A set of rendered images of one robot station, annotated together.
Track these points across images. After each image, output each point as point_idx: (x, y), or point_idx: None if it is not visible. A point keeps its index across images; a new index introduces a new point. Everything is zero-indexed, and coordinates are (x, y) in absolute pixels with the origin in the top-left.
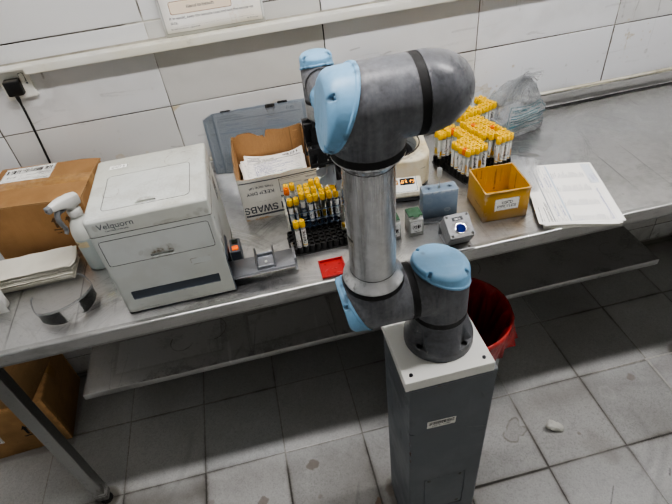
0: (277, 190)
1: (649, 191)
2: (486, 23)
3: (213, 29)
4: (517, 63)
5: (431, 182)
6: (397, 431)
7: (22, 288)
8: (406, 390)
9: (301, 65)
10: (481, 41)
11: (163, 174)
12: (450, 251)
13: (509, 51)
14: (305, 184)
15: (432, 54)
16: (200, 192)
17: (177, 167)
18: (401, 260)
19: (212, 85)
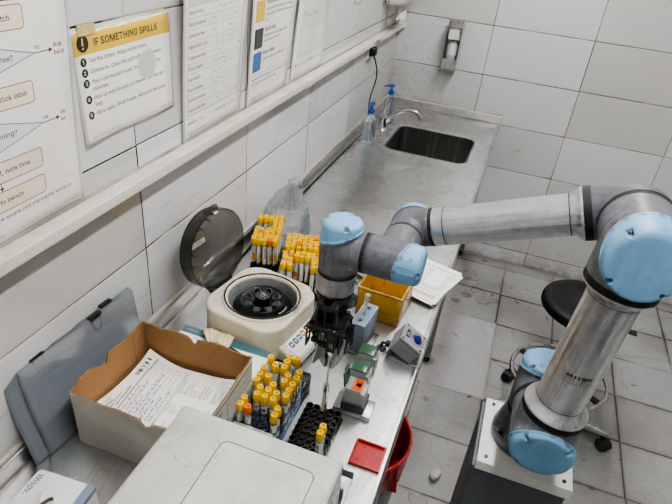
0: (224, 416)
1: (437, 246)
2: (251, 143)
3: (21, 235)
4: (268, 174)
5: None
6: None
7: None
8: (569, 497)
9: (342, 238)
10: (249, 161)
11: (226, 482)
12: (543, 351)
13: (264, 165)
14: (258, 386)
15: (657, 189)
16: (324, 461)
17: (225, 458)
18: (400, 401)
19: (18, 325)
